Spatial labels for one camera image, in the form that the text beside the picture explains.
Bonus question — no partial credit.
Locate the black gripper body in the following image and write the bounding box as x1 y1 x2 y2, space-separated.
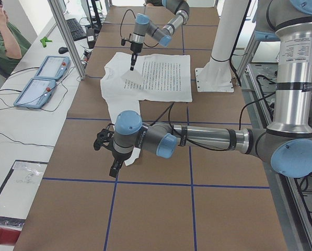
112 155 126 170
130 42 143 54

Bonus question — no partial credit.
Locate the white printed long-sleeve shirt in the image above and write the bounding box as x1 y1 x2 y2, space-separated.
100 51 193 166

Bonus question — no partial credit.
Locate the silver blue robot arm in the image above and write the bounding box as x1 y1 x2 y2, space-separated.
108 1 312 178
128 1 190 71

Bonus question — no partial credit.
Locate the black power adapter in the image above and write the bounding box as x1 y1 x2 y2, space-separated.
86 28 96 49

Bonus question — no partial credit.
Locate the black keyboard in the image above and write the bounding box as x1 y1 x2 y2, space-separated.
65 18 87 41

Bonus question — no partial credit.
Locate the black computer mouse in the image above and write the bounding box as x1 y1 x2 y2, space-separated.
58 47 68 54

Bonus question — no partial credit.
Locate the far blue teach pendant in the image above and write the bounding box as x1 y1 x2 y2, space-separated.
35 55 71 81

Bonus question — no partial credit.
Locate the blue teach pendant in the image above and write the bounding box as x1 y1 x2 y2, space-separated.
13 78 56 109
35 55 71 81

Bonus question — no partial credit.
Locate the green plastic tool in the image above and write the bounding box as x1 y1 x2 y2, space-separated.
40 37 53 48

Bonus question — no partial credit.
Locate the near blue teach pendant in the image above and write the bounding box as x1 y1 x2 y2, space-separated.
13 78 56 109

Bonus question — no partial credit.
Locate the plastic document sleeve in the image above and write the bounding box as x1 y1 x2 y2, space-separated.
0 159 48 219

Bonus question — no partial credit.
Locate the seated person green shirt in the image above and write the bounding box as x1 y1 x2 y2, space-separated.
0 1 31 75

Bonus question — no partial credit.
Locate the red cylinder object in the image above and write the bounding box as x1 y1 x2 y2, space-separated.
0 227 21 246

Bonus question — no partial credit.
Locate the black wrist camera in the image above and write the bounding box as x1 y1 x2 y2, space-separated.
121 34 131 46
93 123 114 151

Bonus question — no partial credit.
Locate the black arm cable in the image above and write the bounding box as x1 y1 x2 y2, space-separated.
150 101 237 152
119 9 161 48

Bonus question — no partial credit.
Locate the white camera stand column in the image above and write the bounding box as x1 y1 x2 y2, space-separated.
195 0 251 93

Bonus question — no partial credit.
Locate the aluminium frame post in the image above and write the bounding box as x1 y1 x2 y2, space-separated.
48 0 86 80

